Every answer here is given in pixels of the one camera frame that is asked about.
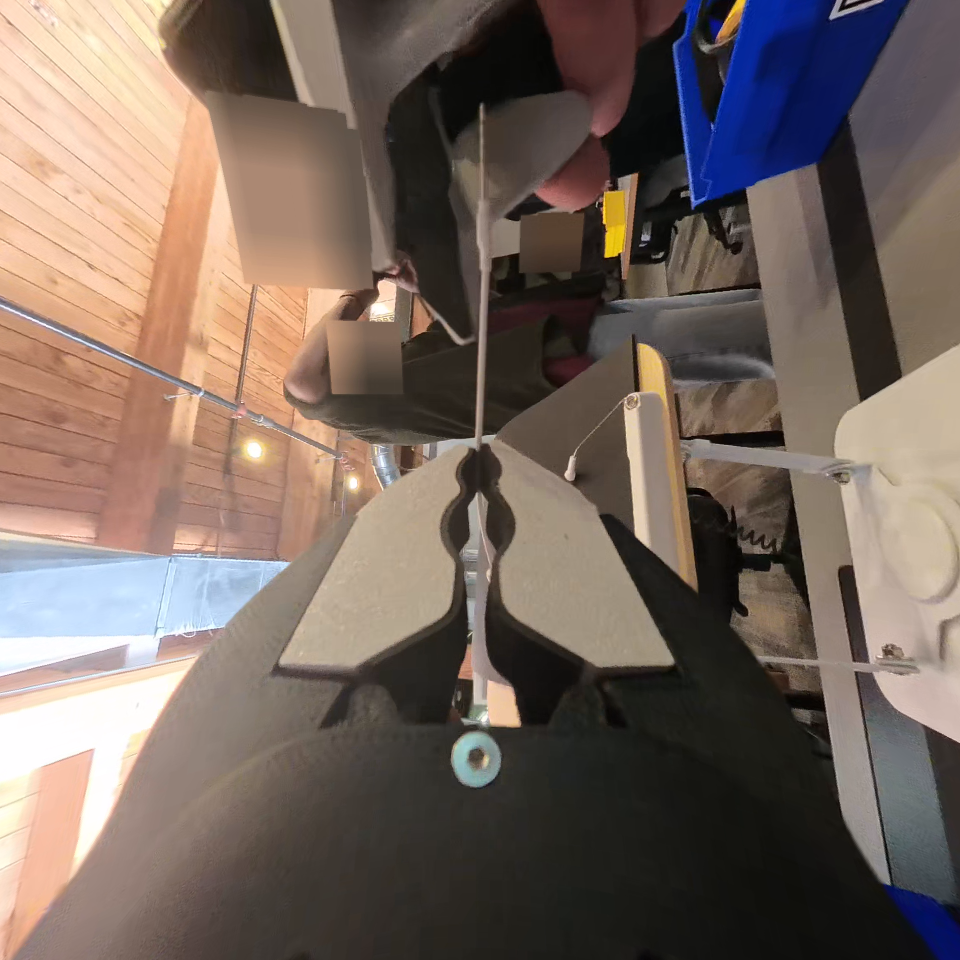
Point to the person's right hand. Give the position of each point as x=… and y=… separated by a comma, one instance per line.
x=600, y=90

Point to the blue plastic bin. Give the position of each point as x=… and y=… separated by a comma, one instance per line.
x=765, y=90
x=930, y=923

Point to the silver ventilation duct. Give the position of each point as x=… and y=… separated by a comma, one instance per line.
x=120, y=597

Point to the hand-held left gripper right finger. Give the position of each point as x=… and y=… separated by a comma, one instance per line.
x=585, y=593

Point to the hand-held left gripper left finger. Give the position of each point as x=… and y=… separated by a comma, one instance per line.
x=375, y=593

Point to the yellow bin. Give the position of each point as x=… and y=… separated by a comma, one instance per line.
x=615, y=225

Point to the white rounded pad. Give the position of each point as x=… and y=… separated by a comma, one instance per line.
x=900, y=525

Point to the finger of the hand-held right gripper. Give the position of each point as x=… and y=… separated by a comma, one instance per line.
x=338, y=90
x=525, y=143

